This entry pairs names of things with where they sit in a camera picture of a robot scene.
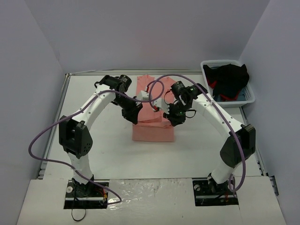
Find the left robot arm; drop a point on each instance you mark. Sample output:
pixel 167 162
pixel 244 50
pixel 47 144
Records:
pixel 74 133

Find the black and red clothes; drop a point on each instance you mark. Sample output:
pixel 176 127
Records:
pixel 227 81

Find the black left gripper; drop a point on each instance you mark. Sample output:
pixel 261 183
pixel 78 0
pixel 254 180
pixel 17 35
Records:
pixel 131 112

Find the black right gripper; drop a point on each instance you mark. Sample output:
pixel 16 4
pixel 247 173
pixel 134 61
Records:
pixel 175 115

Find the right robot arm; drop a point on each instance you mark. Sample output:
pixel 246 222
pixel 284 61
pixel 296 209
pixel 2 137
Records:
pixel 239 139

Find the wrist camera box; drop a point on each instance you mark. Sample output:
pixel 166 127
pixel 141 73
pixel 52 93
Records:
pixel 143 97
pixel 161 105

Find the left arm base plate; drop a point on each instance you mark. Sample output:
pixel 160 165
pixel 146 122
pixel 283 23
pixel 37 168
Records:
pixel 89 196

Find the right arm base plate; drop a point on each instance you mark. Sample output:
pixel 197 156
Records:
pixel 208 193

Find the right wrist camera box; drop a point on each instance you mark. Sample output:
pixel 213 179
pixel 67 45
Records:
pixel 161 105

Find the pink t shirt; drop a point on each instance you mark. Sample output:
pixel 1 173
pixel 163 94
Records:
pixel 152 126

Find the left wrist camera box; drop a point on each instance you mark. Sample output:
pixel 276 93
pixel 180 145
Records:
pixel 143 97

